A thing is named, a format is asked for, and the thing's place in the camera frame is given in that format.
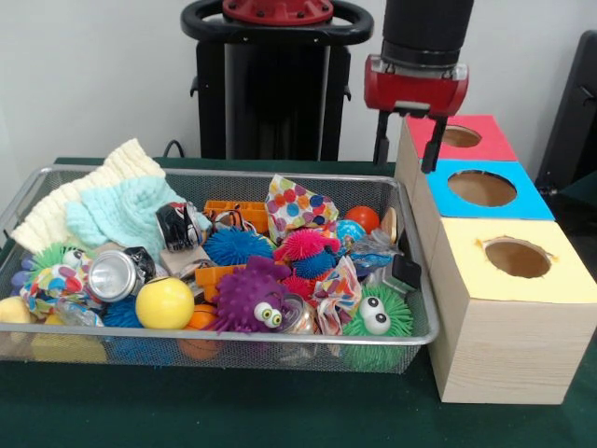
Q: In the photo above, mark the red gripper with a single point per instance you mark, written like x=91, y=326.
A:
x=415, y=91

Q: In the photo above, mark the wooden three-hole box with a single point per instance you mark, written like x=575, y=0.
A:
x=503, y=350

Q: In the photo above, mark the red rubber ball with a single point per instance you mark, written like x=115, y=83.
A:
x=363, y=219

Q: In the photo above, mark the polka dot paper napkin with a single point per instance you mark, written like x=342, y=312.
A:
x=298, y=207

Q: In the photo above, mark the green spiky toy with eyes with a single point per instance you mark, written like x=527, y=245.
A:
x=378, y=312

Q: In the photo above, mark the dark green tablecloth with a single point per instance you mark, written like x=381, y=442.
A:
x=280, y=410
x=583, y=196

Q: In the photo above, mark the blue spiky ball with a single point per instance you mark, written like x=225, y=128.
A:
x=238, y=247

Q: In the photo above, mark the purple spiky toy with eyes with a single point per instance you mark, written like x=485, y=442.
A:
x=247, y=294

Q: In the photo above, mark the crushed black can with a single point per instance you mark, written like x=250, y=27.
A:
x=179, y=228

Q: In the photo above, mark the mint green cloth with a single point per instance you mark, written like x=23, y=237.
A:
x=126, y=210

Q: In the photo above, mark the yellow smiley ball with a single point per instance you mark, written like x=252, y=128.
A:
x=164, y=302

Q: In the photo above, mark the crushed silver can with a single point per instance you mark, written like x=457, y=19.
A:
x=112, y=275

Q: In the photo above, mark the cream knitted cloth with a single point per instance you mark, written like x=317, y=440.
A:
x=46, y=214

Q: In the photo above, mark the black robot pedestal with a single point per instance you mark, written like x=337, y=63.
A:
x=261, y=93

